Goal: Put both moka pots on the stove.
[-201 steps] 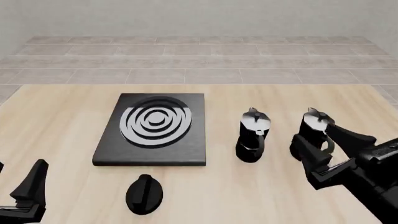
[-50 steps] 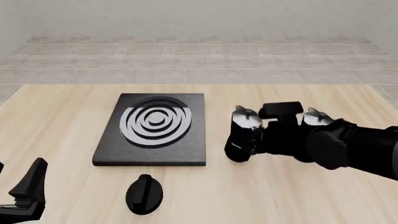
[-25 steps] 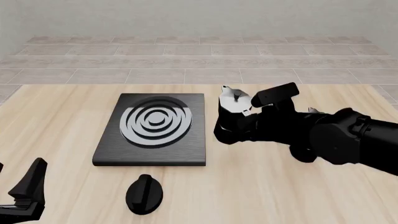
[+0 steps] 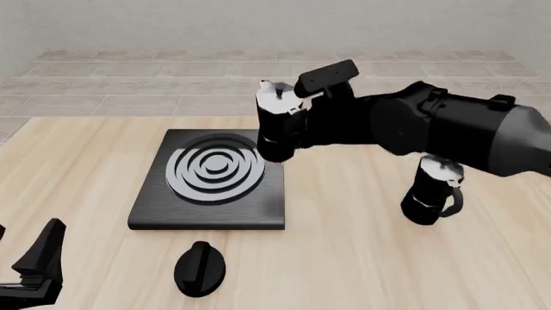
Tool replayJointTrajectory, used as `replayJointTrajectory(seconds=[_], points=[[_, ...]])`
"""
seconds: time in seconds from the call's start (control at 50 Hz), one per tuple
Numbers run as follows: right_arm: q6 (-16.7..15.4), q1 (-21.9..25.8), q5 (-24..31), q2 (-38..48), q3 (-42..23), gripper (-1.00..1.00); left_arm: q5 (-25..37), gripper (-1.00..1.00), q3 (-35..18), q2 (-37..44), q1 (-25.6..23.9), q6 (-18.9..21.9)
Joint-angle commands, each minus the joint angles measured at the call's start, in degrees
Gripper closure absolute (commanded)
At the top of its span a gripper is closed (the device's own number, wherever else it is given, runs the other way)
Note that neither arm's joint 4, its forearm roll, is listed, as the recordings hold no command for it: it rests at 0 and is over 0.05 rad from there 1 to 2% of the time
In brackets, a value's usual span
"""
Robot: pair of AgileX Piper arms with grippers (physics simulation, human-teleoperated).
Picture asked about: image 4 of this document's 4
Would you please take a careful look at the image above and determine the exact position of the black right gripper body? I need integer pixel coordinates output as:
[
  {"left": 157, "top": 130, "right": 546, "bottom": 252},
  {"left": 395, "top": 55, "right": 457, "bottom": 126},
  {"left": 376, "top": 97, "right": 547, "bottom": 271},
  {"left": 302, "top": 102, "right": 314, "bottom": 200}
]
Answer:
[{"left": 294, "top": 91, "right": 372, "bottom": 150}]

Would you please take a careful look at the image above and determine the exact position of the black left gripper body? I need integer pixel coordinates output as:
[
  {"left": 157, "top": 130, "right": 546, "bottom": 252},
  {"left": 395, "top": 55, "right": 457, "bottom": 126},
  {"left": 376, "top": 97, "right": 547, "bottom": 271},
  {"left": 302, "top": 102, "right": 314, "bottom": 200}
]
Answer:
[{"left": 0, "top": 272, "right": 64, "bottom": 307}]

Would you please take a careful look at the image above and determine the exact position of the black and silver moka pot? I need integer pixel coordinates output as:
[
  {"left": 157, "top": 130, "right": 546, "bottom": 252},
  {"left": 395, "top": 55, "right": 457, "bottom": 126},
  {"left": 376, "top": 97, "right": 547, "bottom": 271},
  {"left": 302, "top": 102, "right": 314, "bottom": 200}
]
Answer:
[
  {"left": 255, "top": 78, "right": 312, "bottom": 163},
  {"left": 399, "top": 153, "right": 467, "bottom": 227}
]

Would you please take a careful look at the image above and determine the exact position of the flat black stove plate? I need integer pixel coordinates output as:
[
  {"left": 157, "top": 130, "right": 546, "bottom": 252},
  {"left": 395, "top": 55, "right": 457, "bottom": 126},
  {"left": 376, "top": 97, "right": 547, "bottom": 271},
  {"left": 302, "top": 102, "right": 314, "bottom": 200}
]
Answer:
[{"left": 127, "top": 128, "right": 286, "bottom": 232}]

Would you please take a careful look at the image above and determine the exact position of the round black stove knob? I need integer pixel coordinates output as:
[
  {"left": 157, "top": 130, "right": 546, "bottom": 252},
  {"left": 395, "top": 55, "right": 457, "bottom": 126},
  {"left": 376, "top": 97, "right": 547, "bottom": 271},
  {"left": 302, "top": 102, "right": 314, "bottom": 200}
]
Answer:
[{"left": 173, "top": 240, "right": 226, "bottom": 298}]

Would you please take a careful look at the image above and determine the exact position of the small flat plate on stalk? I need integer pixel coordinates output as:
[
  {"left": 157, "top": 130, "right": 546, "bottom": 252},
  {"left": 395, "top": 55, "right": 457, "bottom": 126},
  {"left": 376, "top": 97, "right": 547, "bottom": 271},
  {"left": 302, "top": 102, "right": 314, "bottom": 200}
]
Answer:
[{"left": 293, "top": 59, "right": 360, "bottom": 99}]

